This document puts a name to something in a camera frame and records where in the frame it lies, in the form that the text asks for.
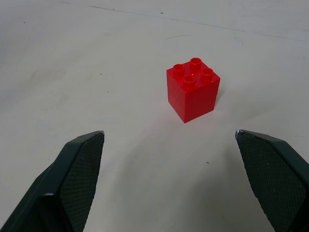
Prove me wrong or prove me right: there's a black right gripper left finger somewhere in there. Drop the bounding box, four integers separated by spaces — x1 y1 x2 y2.
0 130 105 232

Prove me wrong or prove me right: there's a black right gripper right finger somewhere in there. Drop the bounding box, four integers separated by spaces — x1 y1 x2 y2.
234 129 309 232

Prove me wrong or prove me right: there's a red toy building brick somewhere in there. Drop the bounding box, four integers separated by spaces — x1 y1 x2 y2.
166 57 221 124

